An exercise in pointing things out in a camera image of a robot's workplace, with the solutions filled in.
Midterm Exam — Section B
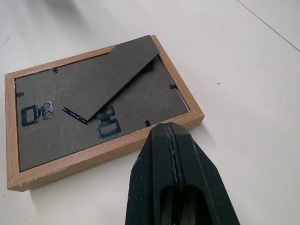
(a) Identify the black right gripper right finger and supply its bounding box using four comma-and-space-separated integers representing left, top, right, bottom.
165, 121, 241, 225

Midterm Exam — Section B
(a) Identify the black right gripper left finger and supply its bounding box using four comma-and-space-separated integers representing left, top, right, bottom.
124, 122, 179, 225

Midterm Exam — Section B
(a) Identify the wooden picture frame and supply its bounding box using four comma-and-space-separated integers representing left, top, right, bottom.
4, 34, 204, 193

